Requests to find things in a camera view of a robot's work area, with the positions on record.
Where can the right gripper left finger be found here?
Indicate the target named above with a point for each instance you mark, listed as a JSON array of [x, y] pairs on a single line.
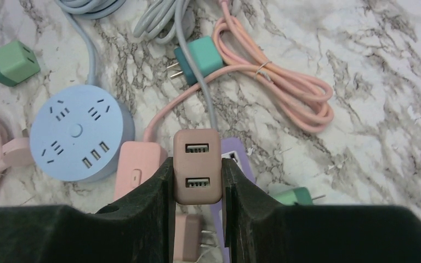
[[139, 227]]

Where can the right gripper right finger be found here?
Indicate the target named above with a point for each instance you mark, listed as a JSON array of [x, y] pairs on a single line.
[[261, 229]]

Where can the pink dual USB charger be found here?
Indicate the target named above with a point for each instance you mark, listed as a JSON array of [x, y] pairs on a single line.
[[197, 167]]

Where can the dusty pink charger plug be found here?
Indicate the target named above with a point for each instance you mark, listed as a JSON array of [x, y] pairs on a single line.
[[188, 237]]

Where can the teal charger plug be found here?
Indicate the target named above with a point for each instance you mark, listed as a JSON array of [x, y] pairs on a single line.
[[296, 196]]

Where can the green charger plug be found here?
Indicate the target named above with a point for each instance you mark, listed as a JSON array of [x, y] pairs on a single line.
[[17, 63]]

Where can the pink long power strip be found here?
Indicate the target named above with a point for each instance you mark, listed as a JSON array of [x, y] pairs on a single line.
[[138, 162]]

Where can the purple power strip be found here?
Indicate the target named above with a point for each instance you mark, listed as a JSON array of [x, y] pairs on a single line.
[[234, 150]]

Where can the blue round power socket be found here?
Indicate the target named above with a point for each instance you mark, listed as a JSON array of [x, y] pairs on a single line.
[[77, 134]]

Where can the teal plug near cables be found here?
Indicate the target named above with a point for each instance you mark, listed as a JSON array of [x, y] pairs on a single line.
[[205, 55]]

